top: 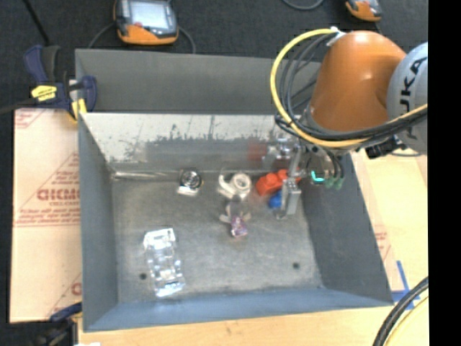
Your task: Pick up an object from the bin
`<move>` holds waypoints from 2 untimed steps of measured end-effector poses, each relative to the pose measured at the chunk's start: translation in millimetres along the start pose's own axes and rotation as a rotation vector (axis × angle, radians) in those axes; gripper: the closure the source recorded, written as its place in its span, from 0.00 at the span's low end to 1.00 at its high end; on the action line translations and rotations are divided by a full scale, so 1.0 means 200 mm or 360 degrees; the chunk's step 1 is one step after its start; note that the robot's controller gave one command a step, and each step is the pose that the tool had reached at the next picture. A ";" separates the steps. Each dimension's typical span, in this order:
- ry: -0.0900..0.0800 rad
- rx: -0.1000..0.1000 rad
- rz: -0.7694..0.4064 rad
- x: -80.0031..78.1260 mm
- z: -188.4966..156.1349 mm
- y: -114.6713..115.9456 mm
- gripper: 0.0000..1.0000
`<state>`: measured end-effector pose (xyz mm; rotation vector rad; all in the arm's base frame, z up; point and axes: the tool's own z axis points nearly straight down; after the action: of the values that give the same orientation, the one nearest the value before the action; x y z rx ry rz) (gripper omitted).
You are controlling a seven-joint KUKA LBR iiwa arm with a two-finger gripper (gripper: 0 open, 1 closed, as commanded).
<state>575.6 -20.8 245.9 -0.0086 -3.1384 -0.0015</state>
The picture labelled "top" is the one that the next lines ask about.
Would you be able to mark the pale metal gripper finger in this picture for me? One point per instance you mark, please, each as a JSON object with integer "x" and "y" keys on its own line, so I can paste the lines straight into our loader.
{"x": 294, "y": 200}
{"x": 281, "y": 207}

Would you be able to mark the small blue toy block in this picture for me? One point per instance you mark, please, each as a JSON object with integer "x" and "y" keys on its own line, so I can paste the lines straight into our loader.
{"x": 275, "y": 200}

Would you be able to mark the red toy block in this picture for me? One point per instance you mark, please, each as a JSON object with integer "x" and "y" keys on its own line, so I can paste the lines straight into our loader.
{"x": 269, "y": 182}

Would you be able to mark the small purple toy figure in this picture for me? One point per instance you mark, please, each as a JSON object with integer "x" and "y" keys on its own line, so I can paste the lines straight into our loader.
{"x": 237, "y": 225}

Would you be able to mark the white and clear tape dispenser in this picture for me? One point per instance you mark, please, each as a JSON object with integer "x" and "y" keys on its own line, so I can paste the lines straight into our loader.
{"x": 236, "y": 185}

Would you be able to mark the grey metal bin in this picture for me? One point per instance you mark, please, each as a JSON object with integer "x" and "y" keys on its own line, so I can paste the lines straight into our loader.
{"x": 216, "y": 258}

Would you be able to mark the round silver metal thing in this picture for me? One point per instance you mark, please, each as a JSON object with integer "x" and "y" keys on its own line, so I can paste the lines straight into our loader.
{"x": 190, "y": 180}

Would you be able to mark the clear plastic box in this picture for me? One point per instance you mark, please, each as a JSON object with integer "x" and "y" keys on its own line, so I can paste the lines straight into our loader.
{"x": 164, "y": 261}

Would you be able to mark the brown cardboard board, red print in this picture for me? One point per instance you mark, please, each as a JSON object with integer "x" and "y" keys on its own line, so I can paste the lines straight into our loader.
{"x": 43, "y": 211}

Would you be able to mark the black cylinder on white bracket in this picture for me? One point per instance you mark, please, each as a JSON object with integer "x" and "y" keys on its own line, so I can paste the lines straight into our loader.
{"x": 380, "y": 149}

